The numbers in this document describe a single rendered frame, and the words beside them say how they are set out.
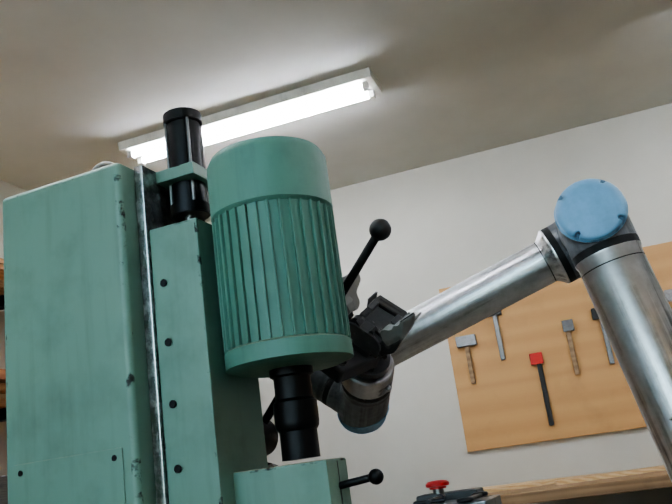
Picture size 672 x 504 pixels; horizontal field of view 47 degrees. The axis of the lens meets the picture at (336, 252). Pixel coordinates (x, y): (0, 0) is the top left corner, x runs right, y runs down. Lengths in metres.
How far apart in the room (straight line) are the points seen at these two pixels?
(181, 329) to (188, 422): 0.12
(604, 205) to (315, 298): 0.56
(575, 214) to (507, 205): 3.09
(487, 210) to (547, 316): 0.69
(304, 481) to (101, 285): 0.39
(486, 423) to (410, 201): 1.34
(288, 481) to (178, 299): 0.29
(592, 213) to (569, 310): 2.93
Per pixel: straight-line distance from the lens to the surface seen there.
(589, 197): 1.35
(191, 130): 1.21
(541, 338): 4.25
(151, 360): 1.08
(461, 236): 4.42
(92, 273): 1.12
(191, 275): 1.07
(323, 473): 1.00
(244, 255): 1.02
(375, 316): 1.24
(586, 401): 4.21
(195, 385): 1.05
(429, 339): 1.51
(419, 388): 4.35
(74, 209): 1.17
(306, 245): 1.01
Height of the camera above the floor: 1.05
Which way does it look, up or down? 16 degrees up
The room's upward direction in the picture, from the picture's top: 8 degrees counter-clockwise
